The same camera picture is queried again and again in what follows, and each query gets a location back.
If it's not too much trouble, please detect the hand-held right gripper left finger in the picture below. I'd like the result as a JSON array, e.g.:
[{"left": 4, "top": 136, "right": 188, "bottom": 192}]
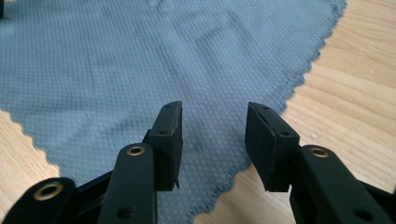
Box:
[{"left": 143, "top": 100, "right": 184, "bottom": 192}]

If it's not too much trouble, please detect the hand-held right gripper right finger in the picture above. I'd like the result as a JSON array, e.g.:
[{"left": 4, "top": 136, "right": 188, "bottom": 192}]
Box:
[{"left": 245, "top": 101, "right": 302, "bottom": 193}]

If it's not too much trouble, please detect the grey cloth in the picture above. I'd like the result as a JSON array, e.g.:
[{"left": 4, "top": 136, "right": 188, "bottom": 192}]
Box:
[{"left": 0, "top": 0, "right": 347, "bottom": 224}]

